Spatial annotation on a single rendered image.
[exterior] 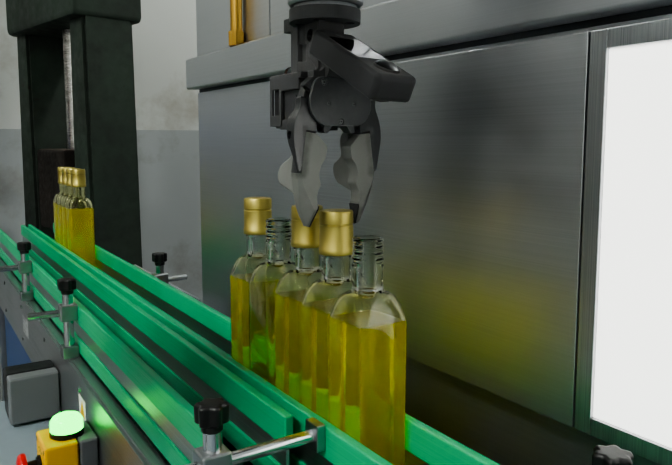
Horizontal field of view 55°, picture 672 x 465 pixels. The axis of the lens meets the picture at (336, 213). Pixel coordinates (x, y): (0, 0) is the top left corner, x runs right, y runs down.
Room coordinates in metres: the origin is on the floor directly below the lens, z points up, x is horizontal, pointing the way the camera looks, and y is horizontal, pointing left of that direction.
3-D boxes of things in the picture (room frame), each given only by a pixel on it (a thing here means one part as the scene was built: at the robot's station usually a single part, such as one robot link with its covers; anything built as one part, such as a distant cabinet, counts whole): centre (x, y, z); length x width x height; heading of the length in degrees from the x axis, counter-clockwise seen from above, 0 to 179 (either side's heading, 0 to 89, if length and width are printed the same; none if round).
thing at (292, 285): (0.69, 0.03, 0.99); 0.06 x 0.06 x 0.21; 34
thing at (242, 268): (0.79, 0.10, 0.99); 0.06 x 0.06 x 0.21; 34
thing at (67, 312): (1.02, 0.45, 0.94); 0.07 x 0.04 x 0.13; 123
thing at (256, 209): (0.79, 0.10, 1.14); 0.04 x 0.04 x 0.04
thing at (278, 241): (0.74, 0.07, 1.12); 0.03 x 0.03 x 0.05
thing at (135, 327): (1.34, 0.53, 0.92); 1.75 x 0.01 x 0.08; 33
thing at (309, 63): (0.67, 0.02, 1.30); 0.09 x 0.08 x 0.12; 34
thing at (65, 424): (0.87, 0.38, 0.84); 0.04 x 0.04 x 0.03
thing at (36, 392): (1.10, 0.53, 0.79); 0.08 x 0.08 x 0.08; 33
